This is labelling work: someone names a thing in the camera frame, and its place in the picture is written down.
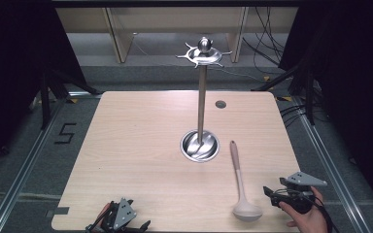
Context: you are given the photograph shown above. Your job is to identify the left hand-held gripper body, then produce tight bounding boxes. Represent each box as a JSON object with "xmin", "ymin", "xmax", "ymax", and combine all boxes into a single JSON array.
[{"xmin": 85, "ymin": 197, "xmax": 138, "ymax": 233}]

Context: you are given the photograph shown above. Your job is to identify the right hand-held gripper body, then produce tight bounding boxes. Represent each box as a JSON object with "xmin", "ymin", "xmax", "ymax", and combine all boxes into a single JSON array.
[{"xmin": 278, "ymin": 171, "xmax": 328, "ymax": 215}]

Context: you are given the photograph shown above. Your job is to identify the beige ladle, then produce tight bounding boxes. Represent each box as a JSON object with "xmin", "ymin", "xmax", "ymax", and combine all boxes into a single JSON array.
[{"xmin": 228, "ymin": 140, "xmax": 264, "ymax": 223}]

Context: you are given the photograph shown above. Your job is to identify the steel utensil rack stand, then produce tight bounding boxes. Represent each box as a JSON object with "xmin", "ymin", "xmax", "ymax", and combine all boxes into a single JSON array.
[{"xmin": 175, "ymin": 36, "xmax": 233, "ymax": 163}]

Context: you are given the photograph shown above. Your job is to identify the person's left hand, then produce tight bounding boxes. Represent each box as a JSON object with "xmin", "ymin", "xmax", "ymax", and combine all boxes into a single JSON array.
[{"xmin": 96, "ymin": 202, "xmax": 113, "ymax": 225}]

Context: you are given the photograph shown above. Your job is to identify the person's right hand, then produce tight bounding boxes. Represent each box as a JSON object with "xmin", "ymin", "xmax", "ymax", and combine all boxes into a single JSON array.
[{"xmin": 278, "ymin": 186, "xmax": 330, "ymax": 233}]

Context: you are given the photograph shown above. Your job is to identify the black metal stand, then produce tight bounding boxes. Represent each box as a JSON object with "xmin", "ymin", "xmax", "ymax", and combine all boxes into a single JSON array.
[
  {"xmin": 252, "ymin": 61, "xmax": 317, "ymax": 126},
  {"xmin": 38, "ymin": 64, "xmax": 102, "ymax": 131}
]

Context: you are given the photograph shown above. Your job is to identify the light wooden desk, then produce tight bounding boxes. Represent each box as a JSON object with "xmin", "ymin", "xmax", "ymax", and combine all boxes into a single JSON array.
[{"xmin": 55, "ymin": 6, "xmax": 299, "ymax": 64}]

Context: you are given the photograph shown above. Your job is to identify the aluminium floor rail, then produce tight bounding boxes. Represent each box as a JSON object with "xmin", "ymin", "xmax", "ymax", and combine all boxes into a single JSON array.
[
  {"xmin": 0, "ymin": 96, "xmax": 66, "ymax": 233},
  {"xmin": 295, "ymin": 96, "xmax": 367, "ymax": 233}
]

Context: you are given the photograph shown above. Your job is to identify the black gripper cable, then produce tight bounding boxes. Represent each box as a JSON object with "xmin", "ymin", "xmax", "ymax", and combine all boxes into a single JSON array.
[{"xmin": 307, "ymin": 190, "xmax": 335, "ymax": 233}]

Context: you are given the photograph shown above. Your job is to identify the black floor cables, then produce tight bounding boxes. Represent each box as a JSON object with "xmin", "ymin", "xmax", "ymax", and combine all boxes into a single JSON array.
[{"xmin": 279, "ymin": 102, "xmax": 309, "ymax": 128}]

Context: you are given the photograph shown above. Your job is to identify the black cable bundle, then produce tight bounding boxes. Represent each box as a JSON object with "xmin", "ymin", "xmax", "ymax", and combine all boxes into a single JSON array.
[{"xmin": 242, "ymin": 6, "xmax": 288, "ymax": 76}]

